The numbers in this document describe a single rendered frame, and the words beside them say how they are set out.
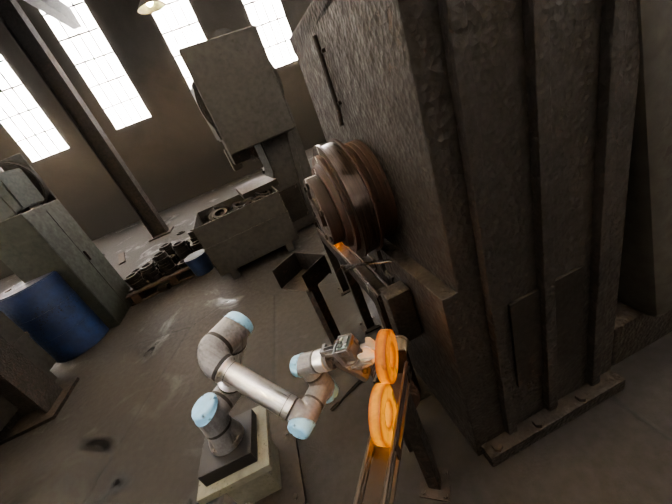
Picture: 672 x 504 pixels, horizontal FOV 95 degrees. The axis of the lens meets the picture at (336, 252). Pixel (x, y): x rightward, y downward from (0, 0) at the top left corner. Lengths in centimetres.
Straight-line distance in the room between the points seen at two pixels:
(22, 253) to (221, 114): 248
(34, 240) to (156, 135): 750
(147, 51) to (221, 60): 781
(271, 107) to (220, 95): 53
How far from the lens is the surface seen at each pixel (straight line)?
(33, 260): 448
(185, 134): 1126
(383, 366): 91
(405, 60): 78
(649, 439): 181
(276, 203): 363
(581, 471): 169
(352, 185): 102
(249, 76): 380
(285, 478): 186
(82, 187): 1220
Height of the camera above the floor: 151
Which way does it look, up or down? 27 degrees down
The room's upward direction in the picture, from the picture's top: 22 degrees counter-clockwise
